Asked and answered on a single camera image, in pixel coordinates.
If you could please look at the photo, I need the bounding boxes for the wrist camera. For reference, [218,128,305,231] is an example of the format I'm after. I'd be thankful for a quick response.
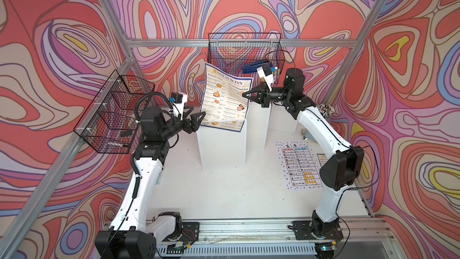
[256,62,277,91]
[170,92,188,118]

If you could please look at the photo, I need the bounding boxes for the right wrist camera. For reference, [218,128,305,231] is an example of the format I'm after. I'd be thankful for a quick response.
[256,62,277,91]

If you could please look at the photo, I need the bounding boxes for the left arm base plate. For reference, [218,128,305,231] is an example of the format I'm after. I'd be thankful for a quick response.
[150,222,200,243]

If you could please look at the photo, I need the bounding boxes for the clear pencil holder cup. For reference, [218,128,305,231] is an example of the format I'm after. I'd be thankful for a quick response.
[317,103,335,118]

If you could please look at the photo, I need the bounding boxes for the white board right panel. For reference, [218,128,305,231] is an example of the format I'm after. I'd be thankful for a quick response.
[268,105,298,133]

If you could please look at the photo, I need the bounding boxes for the black wire basket back wall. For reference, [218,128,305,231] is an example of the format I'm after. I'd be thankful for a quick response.
[207,31,285,77]

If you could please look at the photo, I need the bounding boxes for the white board middle panel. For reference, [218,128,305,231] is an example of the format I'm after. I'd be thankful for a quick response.
[246,101,271,151]

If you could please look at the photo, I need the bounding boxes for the hand-drawn colourful menu sheet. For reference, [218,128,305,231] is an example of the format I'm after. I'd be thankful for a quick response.
[275,140,323,190]

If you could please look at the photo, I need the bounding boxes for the black wire basket left wall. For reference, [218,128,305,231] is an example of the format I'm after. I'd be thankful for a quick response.
[73,71,155,154]

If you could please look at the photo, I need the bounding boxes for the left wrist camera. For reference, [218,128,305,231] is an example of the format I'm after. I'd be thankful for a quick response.
[170,92,188,118]

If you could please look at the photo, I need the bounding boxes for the black wire basket wall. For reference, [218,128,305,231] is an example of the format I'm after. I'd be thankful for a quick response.
[207,31,285,77]
[73,71,155,154]

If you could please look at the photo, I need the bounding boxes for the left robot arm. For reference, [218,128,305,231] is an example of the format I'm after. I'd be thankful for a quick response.
[95,92,206,259]

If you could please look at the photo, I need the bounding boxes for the white board panel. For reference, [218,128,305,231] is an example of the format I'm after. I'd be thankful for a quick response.
[268,105,298,133]
[246,101,271,151]
[196,121,247,169]

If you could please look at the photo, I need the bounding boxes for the white board front panel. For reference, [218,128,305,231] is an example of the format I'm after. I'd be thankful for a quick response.
[196,121,247,169]

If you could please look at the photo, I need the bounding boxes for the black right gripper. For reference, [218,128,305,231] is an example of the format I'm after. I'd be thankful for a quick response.
[242,82,291,109]

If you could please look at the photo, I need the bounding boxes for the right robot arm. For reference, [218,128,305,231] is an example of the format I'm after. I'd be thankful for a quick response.
[242,67,364,239]

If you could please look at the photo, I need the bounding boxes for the Dim Sum Inn menu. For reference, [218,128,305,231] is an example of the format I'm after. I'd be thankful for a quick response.
[201,63,253,132]

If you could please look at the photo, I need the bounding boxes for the blue stapler in basket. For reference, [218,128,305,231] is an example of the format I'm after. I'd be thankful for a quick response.
[242,61,268,74]

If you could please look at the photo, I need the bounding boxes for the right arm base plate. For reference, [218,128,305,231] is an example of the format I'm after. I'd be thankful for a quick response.
[287,219,344,242]

